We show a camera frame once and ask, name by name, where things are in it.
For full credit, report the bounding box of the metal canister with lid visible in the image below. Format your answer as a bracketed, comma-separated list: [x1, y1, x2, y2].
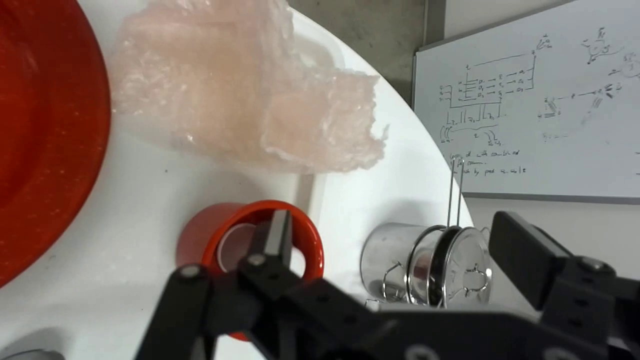
[358, 158, 496, 310]

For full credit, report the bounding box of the small leaning whiteboard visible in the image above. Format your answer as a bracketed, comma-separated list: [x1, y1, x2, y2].
[412, 0, 640, 205]

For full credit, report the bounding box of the pink bubble wrap bag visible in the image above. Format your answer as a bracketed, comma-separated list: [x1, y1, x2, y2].
[107, 0, 389, 177]

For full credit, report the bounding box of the red mug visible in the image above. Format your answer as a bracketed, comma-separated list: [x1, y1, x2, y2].
[176, 198, 325, 345]

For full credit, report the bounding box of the white plastic tray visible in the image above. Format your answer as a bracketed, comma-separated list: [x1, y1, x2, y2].
[0, 0, 329, 360]

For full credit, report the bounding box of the red plate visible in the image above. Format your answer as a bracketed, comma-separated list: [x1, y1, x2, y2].
[0, 0, 111, 290]

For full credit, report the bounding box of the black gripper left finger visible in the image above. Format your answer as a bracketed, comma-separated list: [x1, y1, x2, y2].
[133, 209, 375, 360]

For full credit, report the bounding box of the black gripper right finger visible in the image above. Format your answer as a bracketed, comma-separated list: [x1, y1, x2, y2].
[488, 211, 640, 360]

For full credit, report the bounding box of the round white table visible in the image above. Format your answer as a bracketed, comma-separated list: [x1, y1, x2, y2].
[0, 0, 476, 360]

